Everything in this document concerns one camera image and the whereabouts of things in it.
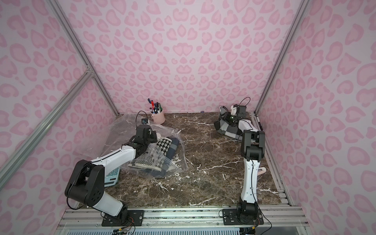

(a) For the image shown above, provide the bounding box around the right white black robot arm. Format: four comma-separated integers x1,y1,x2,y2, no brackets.
225,105,265,217

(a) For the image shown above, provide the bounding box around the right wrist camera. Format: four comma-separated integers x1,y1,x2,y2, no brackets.
231,104,238,116

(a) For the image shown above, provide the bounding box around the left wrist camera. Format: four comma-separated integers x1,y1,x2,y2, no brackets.
142,118,149,125

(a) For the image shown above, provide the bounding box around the white pink bag clip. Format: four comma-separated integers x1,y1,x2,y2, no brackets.
258,167,266,175

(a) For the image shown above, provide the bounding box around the grey black checked blanket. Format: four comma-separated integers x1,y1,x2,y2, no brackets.
213,106,255,141

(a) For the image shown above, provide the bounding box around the pink metal pen cup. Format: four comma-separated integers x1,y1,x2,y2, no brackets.
151,111,165,124

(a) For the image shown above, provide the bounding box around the zigzag patterned blanket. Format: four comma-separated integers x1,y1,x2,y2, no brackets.
127,155,163,171

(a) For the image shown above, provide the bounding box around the black marker on rail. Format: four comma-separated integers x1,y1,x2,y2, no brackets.
256,116,263,131

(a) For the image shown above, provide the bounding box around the houndstooth black white blanket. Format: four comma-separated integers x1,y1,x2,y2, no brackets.
151,138,172,160

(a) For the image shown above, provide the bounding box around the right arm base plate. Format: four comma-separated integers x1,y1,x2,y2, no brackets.
221,209,264,227

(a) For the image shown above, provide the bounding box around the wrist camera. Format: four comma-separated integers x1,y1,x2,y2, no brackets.
231,104,238,116
142,118,149,125

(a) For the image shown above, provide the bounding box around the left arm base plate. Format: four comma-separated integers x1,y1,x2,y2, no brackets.
101,209,145,227

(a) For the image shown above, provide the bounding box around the teal white calculator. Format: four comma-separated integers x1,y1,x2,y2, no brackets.
104,167,120,187

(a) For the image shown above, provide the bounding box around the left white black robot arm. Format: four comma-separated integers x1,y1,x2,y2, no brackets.
65,124,157,220

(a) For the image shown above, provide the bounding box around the clear plastic vacuum bag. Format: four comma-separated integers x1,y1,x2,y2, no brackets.
74,115,188,178

